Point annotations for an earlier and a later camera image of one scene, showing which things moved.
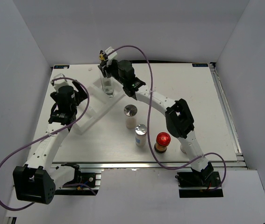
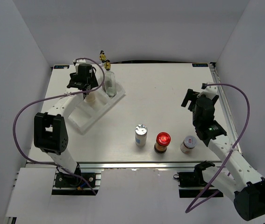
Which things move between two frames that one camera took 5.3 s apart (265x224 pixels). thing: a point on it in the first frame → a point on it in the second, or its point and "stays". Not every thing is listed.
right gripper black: [108, 68] → [187, 97]
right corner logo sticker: [200, 65] stays
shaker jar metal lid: [130, 110] → [90, 97]
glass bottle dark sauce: [101, 55] stays
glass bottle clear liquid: [108, 86] stays
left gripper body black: [79, 96] → [93, 81]
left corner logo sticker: [61, 66] stays
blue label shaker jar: [140, 135] stays
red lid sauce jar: [163, 139] stays
